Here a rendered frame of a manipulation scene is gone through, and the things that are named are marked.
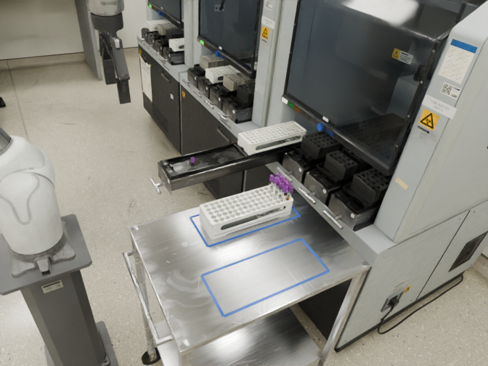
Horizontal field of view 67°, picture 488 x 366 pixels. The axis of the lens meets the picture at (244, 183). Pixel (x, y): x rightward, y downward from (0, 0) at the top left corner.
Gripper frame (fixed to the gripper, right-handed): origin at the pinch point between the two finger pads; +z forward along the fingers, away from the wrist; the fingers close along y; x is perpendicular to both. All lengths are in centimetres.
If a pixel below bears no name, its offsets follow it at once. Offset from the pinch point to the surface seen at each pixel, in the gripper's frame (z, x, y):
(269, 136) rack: 35, 62, -9
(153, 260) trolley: 38.2, -3.7, 30.9
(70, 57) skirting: 115, 33, -360
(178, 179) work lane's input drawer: 39.8, 18.2, -3.3
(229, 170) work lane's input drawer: 42, 40, -3
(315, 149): 35, 73, 9
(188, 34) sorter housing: 25, 75, -121
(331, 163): 35, 73, 19
